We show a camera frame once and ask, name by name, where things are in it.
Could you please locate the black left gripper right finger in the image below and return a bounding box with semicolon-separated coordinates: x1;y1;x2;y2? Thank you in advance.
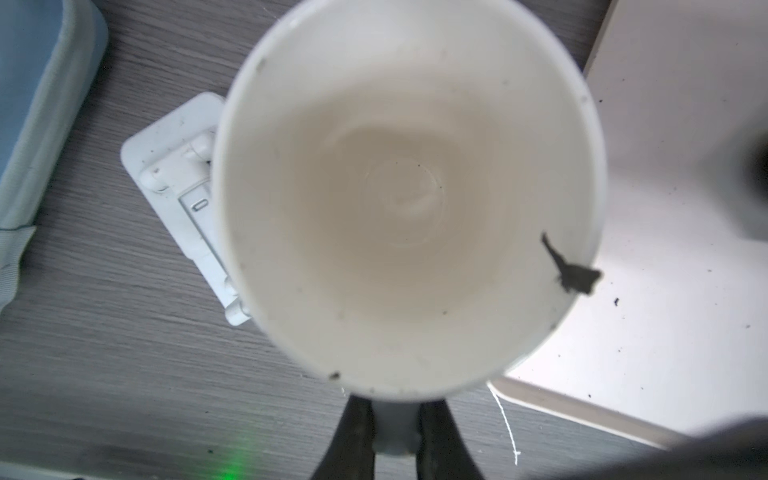
416;400;484;480

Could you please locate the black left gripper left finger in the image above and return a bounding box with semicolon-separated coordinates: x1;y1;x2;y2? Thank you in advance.
310;396;375;480

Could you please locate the grey mug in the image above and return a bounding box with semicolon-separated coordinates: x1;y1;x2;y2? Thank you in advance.
212;1;607;454

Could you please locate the beige plastic tray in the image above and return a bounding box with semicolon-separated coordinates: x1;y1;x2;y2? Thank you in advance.
490;1;767;448

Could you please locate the left grey docking plate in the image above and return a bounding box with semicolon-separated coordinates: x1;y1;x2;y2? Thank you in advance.
120;92;252;326

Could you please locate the blue grey oblong case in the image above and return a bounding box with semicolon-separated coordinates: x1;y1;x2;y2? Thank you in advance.
1;1;108;306

